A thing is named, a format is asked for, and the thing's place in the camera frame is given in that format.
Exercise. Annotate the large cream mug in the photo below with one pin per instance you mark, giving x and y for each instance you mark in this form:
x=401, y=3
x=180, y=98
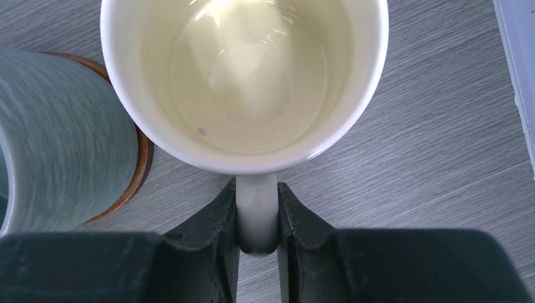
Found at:
x=245, y=88

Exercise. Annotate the grey mug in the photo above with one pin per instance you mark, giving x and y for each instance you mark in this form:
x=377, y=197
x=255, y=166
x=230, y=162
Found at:
x=68, y=147

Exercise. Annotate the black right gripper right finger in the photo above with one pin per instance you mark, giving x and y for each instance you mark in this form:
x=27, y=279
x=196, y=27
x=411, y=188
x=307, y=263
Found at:
x=320, y=263

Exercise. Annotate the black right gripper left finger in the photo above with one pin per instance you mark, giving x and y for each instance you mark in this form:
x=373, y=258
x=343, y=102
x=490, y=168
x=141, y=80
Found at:
x=196, y=261

